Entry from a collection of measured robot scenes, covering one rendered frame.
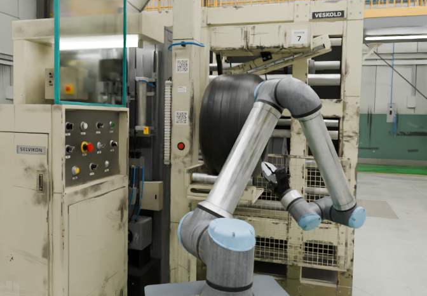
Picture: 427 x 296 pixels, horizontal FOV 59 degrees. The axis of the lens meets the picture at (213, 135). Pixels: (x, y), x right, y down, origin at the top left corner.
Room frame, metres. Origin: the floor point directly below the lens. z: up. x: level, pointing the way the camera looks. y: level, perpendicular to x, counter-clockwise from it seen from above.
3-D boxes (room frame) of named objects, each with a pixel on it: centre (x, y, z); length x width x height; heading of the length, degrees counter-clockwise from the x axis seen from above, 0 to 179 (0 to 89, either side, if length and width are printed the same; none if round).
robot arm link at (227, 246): (1.19, -0.06, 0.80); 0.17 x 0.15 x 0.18; 30
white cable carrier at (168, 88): (2.16, 0.25, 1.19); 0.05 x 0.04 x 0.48; 164
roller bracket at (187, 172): (2.16, 0.08, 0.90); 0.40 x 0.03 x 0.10; 164
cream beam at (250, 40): (2.36, -0.29, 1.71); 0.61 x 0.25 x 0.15; 74
